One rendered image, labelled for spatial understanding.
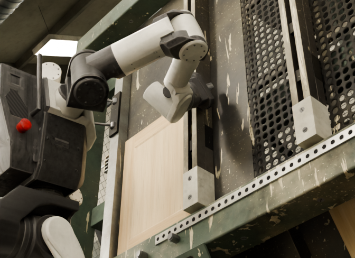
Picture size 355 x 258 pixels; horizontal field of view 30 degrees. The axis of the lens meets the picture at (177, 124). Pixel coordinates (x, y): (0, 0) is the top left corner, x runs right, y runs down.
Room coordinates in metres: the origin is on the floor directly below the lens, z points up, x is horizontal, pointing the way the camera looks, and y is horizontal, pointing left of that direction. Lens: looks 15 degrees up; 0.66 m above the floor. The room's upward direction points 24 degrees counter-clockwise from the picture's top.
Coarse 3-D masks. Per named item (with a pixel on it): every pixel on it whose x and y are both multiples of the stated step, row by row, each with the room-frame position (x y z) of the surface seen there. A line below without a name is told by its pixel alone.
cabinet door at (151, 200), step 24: (144, 144) 2.25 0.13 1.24; (168, 144) 2.14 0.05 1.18; (144, 168) 2.20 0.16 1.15; (168, 168) 2.10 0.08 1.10; (144, 192) 2.15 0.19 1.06; (168, 192) 2.05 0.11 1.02; (120, 216) 2.20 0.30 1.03; (144, 216) 2.11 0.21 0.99; (168, 216) 2.02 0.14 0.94; (120, 240) 2.16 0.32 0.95; (144, 240) 2.06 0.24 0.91
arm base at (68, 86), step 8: (72, 56) 1.63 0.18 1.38; (80, 80) 1.54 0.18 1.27; (88, 80) 1.54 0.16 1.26; (96, 80) 1.55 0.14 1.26; (104, 80) 1.56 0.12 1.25; (72, 88) 1.55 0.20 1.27; (80, 88) 1.55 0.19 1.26; (88, 88) 1.56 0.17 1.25; (96, 88) 1.56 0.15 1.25; (104, 88) 1.57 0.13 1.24; (72, 96) 1.57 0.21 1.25; (80, 96) 1.57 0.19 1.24; (88, 96) 1.57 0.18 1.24; (96, 96) 1.58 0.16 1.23; (104, 96) 1.58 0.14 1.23; (72, 104) 1.59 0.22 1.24; (80, 104) 1.59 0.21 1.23; (88, 104) 1.59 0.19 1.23; (96, 104) 1.60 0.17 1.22; (104, 104) 1.61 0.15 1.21
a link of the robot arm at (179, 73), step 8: (176, 16) 1.60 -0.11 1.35; (184, 16) 1.60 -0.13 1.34; (192, 16) 1.62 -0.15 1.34; (176, 24) 1.59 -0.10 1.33; (184, 24) 1.59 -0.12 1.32; (192, 24) 1.59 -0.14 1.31; (192, 32) 1.58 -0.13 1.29; (200, 32) 1.60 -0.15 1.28; (208, 48) 1.61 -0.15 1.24; (176, 64) 1.68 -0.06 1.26; (184, 64) 1.67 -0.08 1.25; (192, 64) 1.68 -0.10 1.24; (168, 72) 1.73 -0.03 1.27; (176, 72) 1.70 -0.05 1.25; (184, 72) 1.70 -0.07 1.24; (192, 72) 1.72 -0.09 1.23; (176, 80) 1.72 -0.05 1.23; (184, 80) 1.73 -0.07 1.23
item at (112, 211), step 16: (128, 80) 2.49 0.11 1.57; (128, 96) 2.46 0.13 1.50; (128, 112) 2.43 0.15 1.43; (112, 144) 2.36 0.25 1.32; (112, 160) 2.32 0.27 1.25; (112, 176) 2.29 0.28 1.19; (112, 192) 2.25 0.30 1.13; (112, 208) 2.22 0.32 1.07; (112, 224) 2.19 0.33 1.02; (112, 240) 2.17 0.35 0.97; (112, 256) 2.15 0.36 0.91
